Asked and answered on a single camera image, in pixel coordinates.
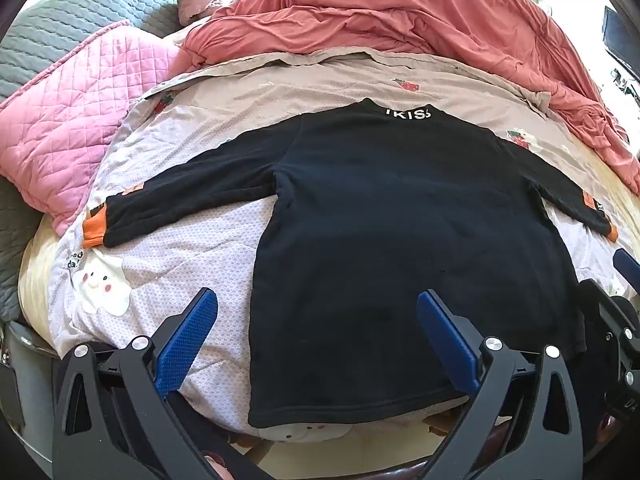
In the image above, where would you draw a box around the black sweater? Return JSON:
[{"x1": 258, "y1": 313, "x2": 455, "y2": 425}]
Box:
[{"x1": 82, "y1": 97, "x2": 619, "y2": 429}]

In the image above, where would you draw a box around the coral duvet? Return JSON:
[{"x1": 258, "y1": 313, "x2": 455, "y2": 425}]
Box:
[{"x1": 177, "y1": 0, "x2": 640, "y2": 191}]

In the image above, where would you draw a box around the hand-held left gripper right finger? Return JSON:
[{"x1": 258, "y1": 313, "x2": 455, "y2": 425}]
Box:
[{"x1": 416, "y1": 288, "x2": 586, "y2": 480}]

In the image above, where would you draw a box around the upholstered bed frame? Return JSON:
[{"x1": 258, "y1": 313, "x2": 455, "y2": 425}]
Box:
[{"x1": 0, "y1": 320, "x2": 66, "y2": 441}]

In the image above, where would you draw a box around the black television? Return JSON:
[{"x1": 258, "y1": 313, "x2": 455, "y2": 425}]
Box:
[{"x1": 602, "y1": 6, "x2": 640, "y2": 81}]

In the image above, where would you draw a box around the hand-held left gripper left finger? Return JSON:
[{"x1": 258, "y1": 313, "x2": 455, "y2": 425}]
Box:
[{"x1": 51, "y1": 287, "x2": 219, "y2": 480}]

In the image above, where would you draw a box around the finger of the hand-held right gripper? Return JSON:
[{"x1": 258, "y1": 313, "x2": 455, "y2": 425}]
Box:
[
  {"x1": 612, "y1": 249, "x2": 640, "y2": 286},
  {"x1": 579, "y1": 279, "x2": 640, "y2": 361}
]

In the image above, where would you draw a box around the pink quilted pillow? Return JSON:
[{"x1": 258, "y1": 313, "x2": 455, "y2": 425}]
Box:
[{"x1": 0, "y1": 20, "x2": 188, "y2": 236}]

